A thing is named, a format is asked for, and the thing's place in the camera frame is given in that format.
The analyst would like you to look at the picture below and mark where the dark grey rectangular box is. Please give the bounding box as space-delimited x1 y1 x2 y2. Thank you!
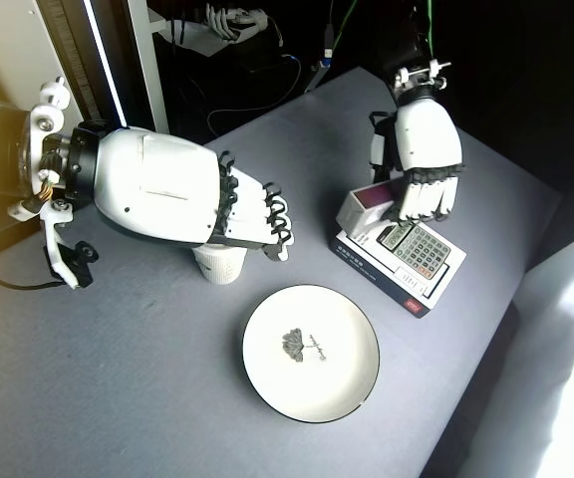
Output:
335 181 398 238

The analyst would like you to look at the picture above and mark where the white cup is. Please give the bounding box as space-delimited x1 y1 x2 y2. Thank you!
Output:
191 242 248 286

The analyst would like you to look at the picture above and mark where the white calculator box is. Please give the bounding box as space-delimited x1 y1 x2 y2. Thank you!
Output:
329 220 467 320

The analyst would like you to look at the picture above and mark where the spare white robot hand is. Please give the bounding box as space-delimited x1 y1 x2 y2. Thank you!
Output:
204 2 271 44

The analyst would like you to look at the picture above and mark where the white plate with dark rim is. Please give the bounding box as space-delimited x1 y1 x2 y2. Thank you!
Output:
241 283 382 424

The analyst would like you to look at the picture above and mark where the white sheet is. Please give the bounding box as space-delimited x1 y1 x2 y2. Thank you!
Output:
159 17 233 59

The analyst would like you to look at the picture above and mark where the grey table cloth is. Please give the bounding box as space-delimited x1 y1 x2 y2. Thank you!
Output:
0 66 565 478

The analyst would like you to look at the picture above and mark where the white stand column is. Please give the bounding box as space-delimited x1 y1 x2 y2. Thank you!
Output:
0 0 169 135

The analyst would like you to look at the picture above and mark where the white cable adapter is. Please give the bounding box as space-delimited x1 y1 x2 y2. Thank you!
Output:
305 22 341 95

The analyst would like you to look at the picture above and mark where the green cable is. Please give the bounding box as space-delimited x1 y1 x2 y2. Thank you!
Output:
329 0 361 52

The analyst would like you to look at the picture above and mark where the thin black cable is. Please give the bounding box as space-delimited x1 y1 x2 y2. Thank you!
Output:
206 52 303 139

